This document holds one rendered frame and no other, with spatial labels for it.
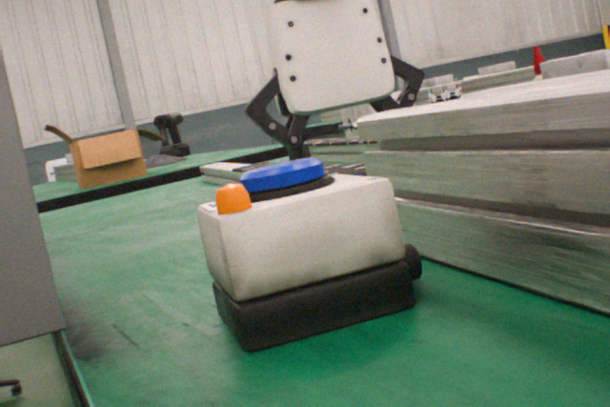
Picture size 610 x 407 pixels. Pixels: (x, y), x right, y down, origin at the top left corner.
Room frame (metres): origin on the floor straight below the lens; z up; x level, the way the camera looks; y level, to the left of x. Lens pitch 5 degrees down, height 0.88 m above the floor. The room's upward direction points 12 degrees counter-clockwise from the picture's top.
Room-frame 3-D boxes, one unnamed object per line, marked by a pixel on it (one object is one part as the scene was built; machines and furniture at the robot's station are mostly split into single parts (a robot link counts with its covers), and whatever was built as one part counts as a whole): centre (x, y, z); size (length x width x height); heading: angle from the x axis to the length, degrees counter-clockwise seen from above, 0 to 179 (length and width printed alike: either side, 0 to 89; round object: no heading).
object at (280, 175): (0.39, 0.01, 0.84); 0.04 x 0.04 x 0.02
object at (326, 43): (0.72, -0.04, 0.93); 0.10 x 0.07 x 0.11; 104
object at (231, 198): (0.35, 0.03, 0.85); 0.02 x 0.02 x 0.01
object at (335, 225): (0.39, 0.00, 0.81); 0.10 x 0.08 x 0.06; 104
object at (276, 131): (0.71, 0.01, 0.84); 0.03 x 0.03 x 0.07; 14
